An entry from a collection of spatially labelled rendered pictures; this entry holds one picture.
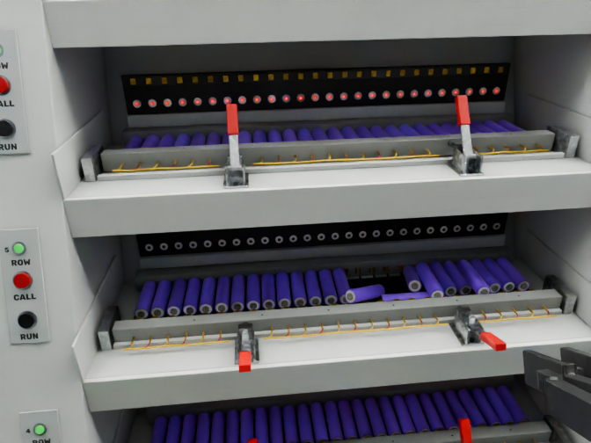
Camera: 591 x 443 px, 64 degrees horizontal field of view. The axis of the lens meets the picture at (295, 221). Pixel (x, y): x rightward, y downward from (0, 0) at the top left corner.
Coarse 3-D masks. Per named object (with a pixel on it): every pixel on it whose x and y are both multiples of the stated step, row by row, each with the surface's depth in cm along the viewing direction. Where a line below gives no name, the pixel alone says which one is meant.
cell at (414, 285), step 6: (408, 270) 66; (414, 270) 66; (408, 276) 64; (414, 276) 63; (408, 282) 62; (414, 282) 62; (420, 282) 62; (408, 288) 62; (414, 288) 62; (420, 288) 62
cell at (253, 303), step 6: (252, 276) 66; (258, 276) 66; (252, 282) 65; (258, 282) 65; (252, 288) 63; (258, 288) 64; (246, 294) 63; (252, 294) 62; (258, 294) 62; (246, 300) 62; (252, 300) 61; (258, 300) 61; (246, 306) 61; (252, 306) 61; (258, 306) 62
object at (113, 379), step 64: (192, 256) 67; (256, 256) 68; (320, 256) 70; (512, 320) 60; (576, 320) 59; (128, 384) 52; (192, 384) 53; (256, 384) 54; (320, 384) 55; (384, 384) 56
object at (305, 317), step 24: (240, 312) 58; (264, 312) 58; (288, 312) 58; (312, 312) 58; (336, 312) 58; (360, 312) 58; (384, 312) 58; (408, 312) 59; (432, 312) 59; (480, 312) 60; (120, 336) 56; (144, 336) 56; (168, 336) 56; (192, 336) 57; (288, 336) 56
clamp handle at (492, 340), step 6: (468, 318) 56; (474, 318) 55; (468, 324) 56; (474, 324) 56; (474, 330) 54; (480, 330) 53; (480, 336) 52; (486, 336) 51; (492, 336) 51; (486, 342) 51; (492, 342) 50; (498, 342) 49; (504, 342) 49; (492, 348) 50; (498, 348) 49; (504, 348) 49
